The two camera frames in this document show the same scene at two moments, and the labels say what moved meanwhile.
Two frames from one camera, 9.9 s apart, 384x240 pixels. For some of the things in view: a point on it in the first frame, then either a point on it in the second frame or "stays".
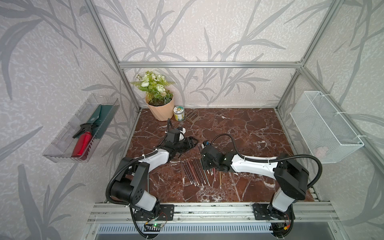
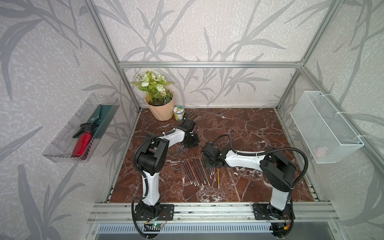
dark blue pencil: x=187 y=167 stays
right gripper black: x=203 y=161 stays
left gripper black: x=186 y=140 → x=197 y=142
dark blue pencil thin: x=186 y=173 stays
